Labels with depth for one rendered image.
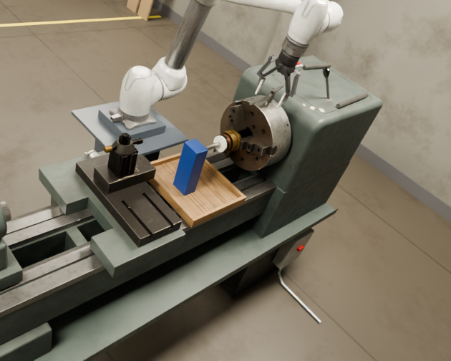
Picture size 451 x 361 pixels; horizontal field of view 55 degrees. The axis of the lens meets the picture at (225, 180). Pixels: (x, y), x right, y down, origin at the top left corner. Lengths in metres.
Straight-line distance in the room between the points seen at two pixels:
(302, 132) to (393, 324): 1.61
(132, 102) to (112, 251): 0.92
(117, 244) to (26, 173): 1.70
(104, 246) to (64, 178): 0.35
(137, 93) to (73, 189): 0.68
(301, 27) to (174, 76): 0.86
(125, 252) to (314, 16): 1.01
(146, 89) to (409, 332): 2.18
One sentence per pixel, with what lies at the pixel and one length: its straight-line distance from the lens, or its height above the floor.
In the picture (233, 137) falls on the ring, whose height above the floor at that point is 1.12.
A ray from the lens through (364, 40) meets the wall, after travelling 4.26.
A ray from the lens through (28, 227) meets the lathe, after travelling 1.65.
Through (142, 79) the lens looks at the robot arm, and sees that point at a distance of 2.15.
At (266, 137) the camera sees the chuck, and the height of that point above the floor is 1.15.
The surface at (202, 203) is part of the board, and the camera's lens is 1.78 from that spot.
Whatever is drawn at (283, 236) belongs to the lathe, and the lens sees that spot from 2.31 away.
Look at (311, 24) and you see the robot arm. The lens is 1.60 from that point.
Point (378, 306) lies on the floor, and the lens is 3.11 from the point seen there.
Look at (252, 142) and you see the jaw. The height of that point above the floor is 1.11.
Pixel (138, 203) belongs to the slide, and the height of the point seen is 0.97.
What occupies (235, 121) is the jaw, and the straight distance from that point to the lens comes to 1.84.
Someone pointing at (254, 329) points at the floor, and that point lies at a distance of 2.58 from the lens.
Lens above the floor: 2.07
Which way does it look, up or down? 38 degrees down
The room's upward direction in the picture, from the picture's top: 20 degrees clockwise
